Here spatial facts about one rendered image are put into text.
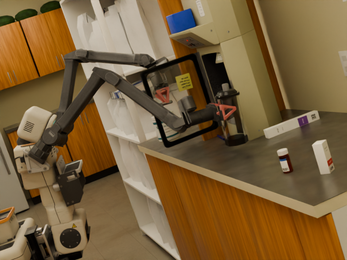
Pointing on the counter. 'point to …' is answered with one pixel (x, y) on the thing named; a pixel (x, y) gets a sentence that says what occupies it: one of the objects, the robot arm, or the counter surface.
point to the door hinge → (206, 81)
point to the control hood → (199, 35)
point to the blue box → (180, 21)
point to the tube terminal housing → (240, 61)
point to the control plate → (190, 42)
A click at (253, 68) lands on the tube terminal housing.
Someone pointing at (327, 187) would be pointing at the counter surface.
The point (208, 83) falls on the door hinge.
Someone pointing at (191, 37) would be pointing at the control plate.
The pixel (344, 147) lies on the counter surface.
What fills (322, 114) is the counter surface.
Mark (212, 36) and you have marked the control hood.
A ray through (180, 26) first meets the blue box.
